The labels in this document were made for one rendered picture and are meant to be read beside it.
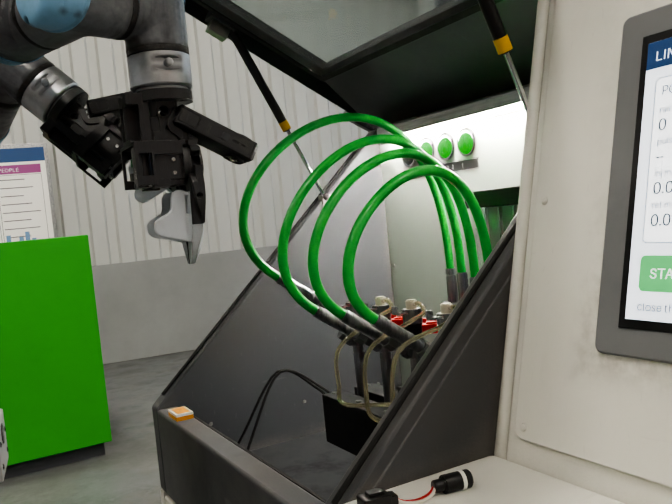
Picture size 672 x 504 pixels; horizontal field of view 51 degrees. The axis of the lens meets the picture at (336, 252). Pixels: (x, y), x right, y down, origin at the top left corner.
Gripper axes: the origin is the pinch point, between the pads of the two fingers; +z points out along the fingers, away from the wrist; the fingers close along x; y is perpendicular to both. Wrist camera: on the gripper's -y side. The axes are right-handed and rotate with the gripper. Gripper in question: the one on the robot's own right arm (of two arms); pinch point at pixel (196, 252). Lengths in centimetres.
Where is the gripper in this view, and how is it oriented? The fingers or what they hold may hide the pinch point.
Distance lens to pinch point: 90.5
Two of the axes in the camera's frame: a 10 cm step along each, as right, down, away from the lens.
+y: -8.7, 1.1, -4.8
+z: 1.0, 9.9, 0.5
